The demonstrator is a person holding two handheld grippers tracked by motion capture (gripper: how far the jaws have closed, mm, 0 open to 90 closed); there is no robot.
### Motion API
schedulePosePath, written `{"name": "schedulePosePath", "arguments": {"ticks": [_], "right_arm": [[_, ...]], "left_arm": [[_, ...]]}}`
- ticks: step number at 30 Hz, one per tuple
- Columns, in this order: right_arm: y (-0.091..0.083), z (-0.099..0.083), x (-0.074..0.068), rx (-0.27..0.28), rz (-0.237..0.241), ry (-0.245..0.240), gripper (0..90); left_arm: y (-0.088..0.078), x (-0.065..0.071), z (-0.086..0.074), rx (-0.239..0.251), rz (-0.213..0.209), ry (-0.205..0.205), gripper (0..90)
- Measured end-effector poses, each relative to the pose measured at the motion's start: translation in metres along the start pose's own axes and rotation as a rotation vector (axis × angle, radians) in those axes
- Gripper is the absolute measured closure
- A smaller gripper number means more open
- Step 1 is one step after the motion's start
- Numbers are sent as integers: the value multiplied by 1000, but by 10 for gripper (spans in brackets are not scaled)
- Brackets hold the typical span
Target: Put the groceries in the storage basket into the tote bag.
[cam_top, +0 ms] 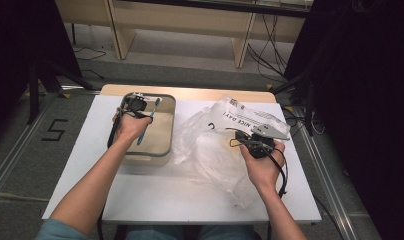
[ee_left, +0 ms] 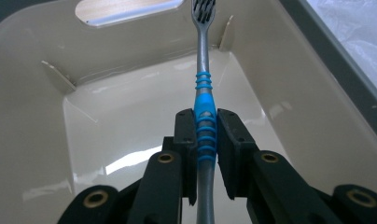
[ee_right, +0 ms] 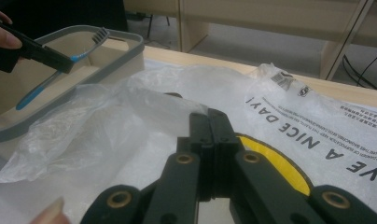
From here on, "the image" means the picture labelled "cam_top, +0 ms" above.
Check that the black metal stand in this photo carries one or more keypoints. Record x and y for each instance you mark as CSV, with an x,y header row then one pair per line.
x,y
305,90
40,80

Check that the blue and grey toothbrush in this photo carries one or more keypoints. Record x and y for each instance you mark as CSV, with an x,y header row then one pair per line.
x,y
146,128

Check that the metal floor rail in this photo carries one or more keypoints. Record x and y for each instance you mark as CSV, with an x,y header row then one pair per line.
x,y
13,156
326,186

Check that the light wooden desk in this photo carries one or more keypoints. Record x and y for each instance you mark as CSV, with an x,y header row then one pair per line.
x,y
176,20

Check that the person's left hand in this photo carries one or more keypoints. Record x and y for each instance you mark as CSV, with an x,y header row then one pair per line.
x,y
131,126

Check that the beige basket with grey rim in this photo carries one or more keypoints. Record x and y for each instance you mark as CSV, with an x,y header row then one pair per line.
x,y
158,133

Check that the teal sleeve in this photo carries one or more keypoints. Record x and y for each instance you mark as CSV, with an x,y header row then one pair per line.
x,y
56,231

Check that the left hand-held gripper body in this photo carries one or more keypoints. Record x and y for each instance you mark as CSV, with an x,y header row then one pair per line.
x,y
136,102

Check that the person's right hand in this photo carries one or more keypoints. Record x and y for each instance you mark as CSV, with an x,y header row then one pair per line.
x,y
261,170

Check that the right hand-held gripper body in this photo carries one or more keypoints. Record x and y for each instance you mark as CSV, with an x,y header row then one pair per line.
x,y
261,143

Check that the clear plastic bag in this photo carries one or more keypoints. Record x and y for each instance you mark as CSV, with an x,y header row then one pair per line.
x,y
220,156

